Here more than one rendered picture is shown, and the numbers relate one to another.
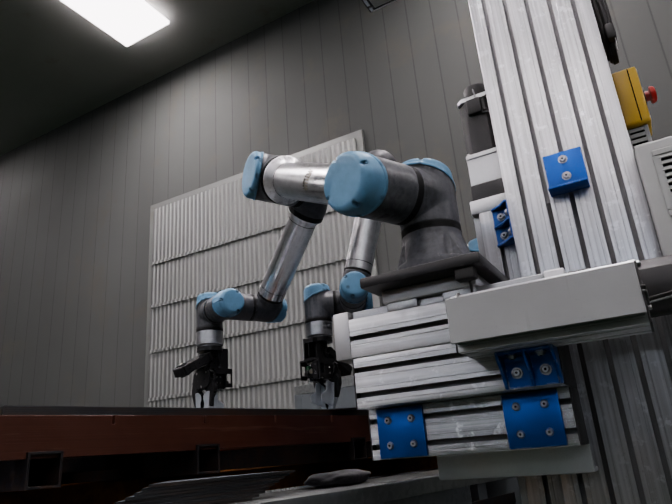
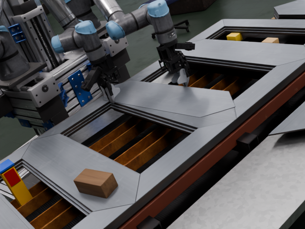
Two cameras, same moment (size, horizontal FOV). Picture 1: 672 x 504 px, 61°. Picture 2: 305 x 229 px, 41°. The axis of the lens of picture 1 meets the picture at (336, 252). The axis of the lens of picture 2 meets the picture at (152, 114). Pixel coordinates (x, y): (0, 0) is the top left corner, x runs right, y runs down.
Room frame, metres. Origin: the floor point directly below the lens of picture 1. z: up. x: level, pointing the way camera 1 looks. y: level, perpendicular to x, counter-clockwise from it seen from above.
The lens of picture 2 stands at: (3.08, 0.78, 1.54)
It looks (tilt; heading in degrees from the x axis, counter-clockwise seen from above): 27 degrees down; 201
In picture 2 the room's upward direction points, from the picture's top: 21 degrees counter-clockwise
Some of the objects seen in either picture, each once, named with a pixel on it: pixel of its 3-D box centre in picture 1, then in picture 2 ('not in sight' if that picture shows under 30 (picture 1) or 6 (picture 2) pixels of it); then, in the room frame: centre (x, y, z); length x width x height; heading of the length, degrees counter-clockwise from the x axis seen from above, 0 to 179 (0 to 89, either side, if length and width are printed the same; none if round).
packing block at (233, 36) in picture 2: not in sight; (234, 37); (1.05, 0.56, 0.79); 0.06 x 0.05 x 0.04; 52
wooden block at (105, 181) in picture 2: not in sight; (95, 182); (2.19, 0.18, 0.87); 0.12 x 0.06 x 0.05; 68
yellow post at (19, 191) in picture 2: not in sight; (17, 188); (2.04, -0.24, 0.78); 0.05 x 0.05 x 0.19; 52
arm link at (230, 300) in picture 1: (229, 305); (146, 15); (1.54, 0.30, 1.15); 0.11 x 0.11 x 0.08; 36
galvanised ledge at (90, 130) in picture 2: (339, 494); (140, 94); (1.22, 0.03, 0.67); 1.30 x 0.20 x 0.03; 142
